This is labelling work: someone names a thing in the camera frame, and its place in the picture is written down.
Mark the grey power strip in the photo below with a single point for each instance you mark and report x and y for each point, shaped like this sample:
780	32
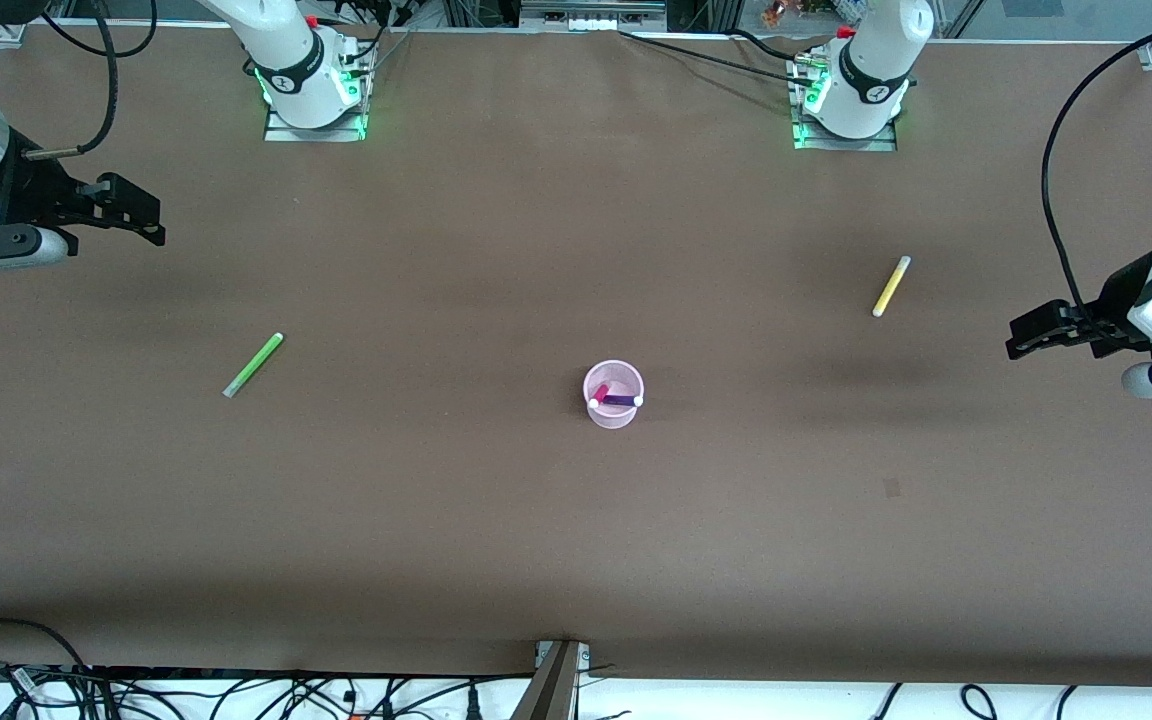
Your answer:
591	15

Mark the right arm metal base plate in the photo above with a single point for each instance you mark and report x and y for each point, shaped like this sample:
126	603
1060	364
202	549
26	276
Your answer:
281	133

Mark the purple highlighter pen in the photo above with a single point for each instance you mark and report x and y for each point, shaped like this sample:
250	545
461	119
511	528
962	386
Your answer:
624	400

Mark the pink highlighter pen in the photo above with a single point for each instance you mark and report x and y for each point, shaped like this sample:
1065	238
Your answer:
600	394

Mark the yellow highlighter pen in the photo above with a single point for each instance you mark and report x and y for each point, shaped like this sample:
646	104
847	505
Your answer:
891	287

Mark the pink cup pen holder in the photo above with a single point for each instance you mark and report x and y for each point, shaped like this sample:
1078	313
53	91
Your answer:
614	420

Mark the green highlighter pen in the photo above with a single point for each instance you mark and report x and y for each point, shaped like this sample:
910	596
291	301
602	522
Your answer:
254	365

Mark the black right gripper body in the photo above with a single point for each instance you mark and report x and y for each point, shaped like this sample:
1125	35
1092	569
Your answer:
33	190

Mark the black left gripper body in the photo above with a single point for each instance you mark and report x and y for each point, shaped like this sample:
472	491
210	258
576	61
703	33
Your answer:
1113	301

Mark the aluminium frame profile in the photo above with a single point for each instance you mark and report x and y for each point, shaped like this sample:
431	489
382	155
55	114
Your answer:
548	685

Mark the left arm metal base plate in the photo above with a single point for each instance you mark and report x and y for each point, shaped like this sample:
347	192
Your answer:
806	140

